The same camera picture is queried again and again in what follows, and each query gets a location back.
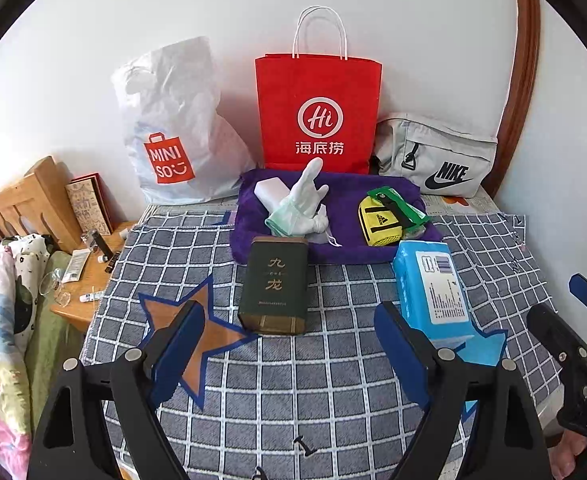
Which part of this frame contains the white face mask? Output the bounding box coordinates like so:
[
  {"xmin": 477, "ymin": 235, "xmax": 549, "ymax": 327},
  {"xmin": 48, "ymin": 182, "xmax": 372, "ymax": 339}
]
[{"xmin": 306, "ymin": 212, "xmax": 344, "ymax": 250}]

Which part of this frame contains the green foil packet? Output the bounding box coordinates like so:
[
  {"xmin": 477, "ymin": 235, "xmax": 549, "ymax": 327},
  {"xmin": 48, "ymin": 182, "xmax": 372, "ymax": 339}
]
[{"xmin": 366, "ymin": 186, "xmax": 431, "ymax": 227}]

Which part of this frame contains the patterned book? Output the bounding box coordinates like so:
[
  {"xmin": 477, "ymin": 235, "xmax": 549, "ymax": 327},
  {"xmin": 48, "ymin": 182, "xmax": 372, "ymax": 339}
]
[{"xmin": 65, "ymin": 173, "xmax": 114, "ymax": 236}]

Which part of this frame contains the brown wooden door frame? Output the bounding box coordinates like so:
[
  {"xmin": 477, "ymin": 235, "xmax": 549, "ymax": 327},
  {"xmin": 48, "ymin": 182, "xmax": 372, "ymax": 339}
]
[{"xmin": 488, "ymin": 0, "xmax": 541, "ymax": 198}]

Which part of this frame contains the white cream tube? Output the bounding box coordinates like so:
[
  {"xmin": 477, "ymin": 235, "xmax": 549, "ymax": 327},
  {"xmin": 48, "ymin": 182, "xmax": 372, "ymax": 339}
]
[{"xmin": 64, "ymin": 249, "xmax": 92, "ymax": 283}]

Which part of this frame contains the dark green tea tin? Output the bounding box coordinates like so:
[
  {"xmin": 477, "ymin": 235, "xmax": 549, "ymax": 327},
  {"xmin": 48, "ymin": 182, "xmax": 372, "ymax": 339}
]
[{"xmin": 238, "ymin": 236, "xmax": 309, "ymax": 336}]

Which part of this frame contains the purple plush storage tray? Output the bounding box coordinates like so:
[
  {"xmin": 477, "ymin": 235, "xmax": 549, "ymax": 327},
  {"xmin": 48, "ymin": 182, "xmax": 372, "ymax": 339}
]
[{"xmin": 230, "ymin": 167, "xmax": 444, "ymax": 265}]

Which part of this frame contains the white plastic shopping bag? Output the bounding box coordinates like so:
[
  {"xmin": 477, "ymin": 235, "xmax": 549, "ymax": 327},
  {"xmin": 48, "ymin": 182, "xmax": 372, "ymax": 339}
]
[{"xmin": 111, "ymin": 36, "xmax": 257, "ymax": 206}]

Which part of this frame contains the blue tissue pack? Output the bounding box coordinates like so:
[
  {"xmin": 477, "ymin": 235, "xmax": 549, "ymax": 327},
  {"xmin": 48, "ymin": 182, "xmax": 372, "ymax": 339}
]
[{"xmin": 392, "ymin": 240, "xmax": 474, "ymax": 343}]

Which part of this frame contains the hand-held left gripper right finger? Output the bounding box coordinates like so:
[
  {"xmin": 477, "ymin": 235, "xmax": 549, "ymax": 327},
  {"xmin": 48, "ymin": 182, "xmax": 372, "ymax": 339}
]
[{"xmin": 373, "ymin": 301, "xmax": 554, "ymax": 480}]

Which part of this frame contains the grey checked cloth with stars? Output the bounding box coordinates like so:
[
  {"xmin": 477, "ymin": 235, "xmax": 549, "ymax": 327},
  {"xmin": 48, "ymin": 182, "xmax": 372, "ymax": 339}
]
[{"xmin": 80, "ymin": 207, "xmax": 564, "ymax": 480}]

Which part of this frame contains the green bedsheet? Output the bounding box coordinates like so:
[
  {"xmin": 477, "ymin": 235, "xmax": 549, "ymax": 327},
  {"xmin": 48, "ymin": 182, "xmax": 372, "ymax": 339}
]
[{"xmin": 24, "ymin": 250, "xmax": 94, "ymax": 396}]

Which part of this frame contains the clear glass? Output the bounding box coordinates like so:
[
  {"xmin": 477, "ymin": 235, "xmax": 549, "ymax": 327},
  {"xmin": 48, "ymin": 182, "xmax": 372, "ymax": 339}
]
[{"xmin": 36, "ymin": 270, "xmax": 74, "ymax": 308}]

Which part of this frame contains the person's right hand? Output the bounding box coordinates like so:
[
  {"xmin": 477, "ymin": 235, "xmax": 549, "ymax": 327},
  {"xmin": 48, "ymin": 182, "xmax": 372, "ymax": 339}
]
[{"xmin": 556, "ymin": 430, "xmax": 587, "ymax": 480}]

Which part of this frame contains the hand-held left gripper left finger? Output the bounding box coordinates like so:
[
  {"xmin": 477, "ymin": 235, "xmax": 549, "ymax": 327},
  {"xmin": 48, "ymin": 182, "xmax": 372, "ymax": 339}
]
[{"xmin": 26, "ymin": 300, "xmax": 207, "ymax": 480}]

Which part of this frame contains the white glove with green cuff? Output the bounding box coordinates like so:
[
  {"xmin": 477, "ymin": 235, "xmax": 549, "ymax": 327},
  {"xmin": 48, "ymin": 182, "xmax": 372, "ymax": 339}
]
[{"xmin": 264, "ymin": 156, "xmax": 330, "ymax": 238}]

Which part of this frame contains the wooden nightstand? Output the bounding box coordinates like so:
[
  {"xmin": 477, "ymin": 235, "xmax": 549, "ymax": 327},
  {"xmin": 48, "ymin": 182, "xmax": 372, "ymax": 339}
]
[{"xmin": 48, "ymin": 220, "xmax": 137, "ymax": 333}]

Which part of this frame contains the red paper bag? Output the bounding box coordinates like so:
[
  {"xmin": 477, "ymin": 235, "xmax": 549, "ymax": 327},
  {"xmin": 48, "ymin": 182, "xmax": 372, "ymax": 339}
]
[{"xmin": 254, "ymin": 6, "xmax": 383, "ymax": 176}]

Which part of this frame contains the grey waist bag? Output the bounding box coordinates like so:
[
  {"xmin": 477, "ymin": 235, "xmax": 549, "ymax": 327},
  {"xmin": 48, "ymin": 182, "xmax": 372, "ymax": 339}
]
[{"xmin": 373, "ymin": 112, "xmax": 499, "ymax": 198}]

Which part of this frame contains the white foam block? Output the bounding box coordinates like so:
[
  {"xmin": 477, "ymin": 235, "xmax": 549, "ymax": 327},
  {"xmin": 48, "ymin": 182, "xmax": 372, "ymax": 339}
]
[{"xmin": 254, "ymin": 177, "xmax": 294, "ymax": 211}]

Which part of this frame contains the yellow pouch with black straps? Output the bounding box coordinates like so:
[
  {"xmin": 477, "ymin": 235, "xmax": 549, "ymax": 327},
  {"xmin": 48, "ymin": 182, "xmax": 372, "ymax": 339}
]
[{"xmin": 357, "ymin": 187, "xmax": 407, "ymax": 247}]

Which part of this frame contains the wooden bed headboard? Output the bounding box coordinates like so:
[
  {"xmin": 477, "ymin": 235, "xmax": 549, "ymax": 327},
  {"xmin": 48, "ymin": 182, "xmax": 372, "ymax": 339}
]
[{"xmin": 0, "ymin": 156, "xmax": 82, "ymax": 253}]

